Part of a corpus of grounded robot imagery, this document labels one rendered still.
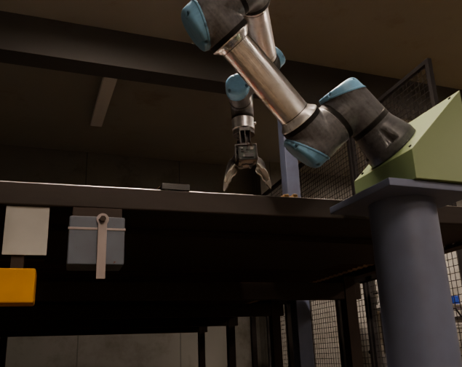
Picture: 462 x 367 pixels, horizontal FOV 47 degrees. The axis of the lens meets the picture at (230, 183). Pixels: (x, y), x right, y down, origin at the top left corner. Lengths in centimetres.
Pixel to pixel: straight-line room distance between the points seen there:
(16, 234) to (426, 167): 100
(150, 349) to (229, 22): 559
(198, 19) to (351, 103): 44
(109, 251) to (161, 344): 535
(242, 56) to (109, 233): 55
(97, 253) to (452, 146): 91
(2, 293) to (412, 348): 94
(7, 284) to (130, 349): 531
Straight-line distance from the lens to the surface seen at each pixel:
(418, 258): 135
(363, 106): 144
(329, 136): 140
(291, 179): 382
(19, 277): 134
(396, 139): 144
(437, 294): 136
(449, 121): 146
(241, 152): 169
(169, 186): 142
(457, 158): 143
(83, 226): 136
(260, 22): 152
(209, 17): 134
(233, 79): 168
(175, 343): 671
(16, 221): 139
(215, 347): 686
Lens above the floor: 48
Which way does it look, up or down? 18 degrees up
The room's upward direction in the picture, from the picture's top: 2 degrees counter-clockwise
